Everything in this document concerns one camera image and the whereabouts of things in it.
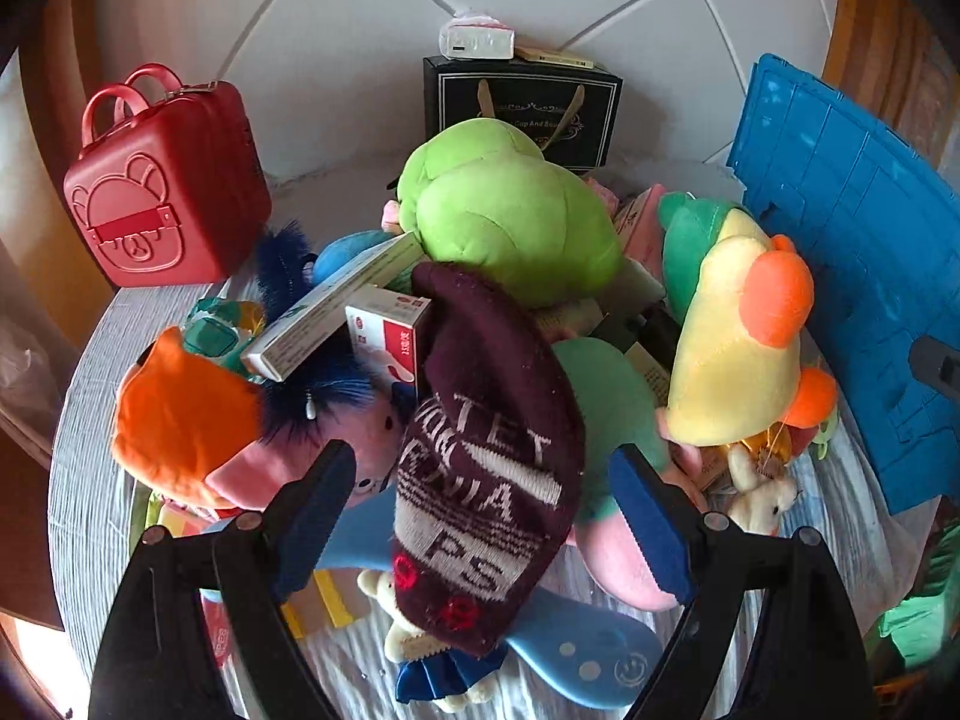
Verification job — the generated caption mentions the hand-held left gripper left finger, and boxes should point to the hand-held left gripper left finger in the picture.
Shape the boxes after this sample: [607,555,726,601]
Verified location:
[88,439,357,720]

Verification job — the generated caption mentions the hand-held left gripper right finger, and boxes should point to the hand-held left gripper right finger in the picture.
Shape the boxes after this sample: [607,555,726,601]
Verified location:
[607,444,875,720]

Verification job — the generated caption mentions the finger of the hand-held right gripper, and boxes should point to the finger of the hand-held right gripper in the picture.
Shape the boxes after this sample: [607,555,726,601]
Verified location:
[909,336,960,398]

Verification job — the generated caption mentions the pink green plush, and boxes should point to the pink green plush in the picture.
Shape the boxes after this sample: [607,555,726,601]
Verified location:
[553,337,707,612]

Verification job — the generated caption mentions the light blue plastic paddle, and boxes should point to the light blue plastic paddle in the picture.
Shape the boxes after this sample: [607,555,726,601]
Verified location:
[202,495,662,712]

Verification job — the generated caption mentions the blue plastic crate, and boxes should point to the blue plastic crate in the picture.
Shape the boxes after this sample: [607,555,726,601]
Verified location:
[726,52,960,515]

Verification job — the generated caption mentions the yellow duck plush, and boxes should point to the yellow duck plush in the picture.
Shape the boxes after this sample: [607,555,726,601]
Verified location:
[658,191,839,447]

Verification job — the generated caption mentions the maroon knit hat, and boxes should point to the maroon knit hat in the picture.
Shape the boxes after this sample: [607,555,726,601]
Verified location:
[390,262,587,655]

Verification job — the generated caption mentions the cream bear with blue bow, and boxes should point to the cream bear with blue bow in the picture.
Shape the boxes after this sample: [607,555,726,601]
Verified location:
[358,568,511,715]

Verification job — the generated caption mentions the small white teddy bear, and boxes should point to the small white teddy bear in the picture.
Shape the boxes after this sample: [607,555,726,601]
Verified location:
[726,450,800,533]

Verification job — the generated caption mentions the orange-haired pink doll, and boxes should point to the orange-haired pink doll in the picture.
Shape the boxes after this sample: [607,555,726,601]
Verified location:
[112,221,413,511]

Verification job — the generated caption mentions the red white box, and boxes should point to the red white box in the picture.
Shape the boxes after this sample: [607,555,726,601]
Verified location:
[345,283,434,391]

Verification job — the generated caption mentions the teal plastic toy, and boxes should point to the teal plastic toy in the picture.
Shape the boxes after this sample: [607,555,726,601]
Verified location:
[182,298,265,370]

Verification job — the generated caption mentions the long white box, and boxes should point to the long white box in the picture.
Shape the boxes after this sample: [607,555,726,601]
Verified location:
[241,231,427,382]

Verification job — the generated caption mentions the green cloth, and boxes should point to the green cloth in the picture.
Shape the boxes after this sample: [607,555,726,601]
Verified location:
[862,592,960,677]

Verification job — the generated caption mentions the blue plush toy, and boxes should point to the blue plush toy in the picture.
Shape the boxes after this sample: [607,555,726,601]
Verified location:
[313,231,400,286]

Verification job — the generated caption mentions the green plush toy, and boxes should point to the green plush toy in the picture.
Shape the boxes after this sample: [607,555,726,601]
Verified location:
[396,118,625,308]

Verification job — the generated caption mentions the red bear suitcase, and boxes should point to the red bear suitcase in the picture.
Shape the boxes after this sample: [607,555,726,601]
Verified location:
[64,64,272,287]

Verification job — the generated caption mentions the black gift bag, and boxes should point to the black gift bag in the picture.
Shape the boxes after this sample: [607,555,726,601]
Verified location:
[421,55,623,173]

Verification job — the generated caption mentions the flat yellow box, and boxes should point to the flat yellow box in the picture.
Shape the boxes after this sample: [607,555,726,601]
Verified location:
[514,45,597,70]

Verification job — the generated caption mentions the white red tissue pack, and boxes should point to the white red tissue pack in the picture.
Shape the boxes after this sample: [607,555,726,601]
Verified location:
[439,9,517,61]

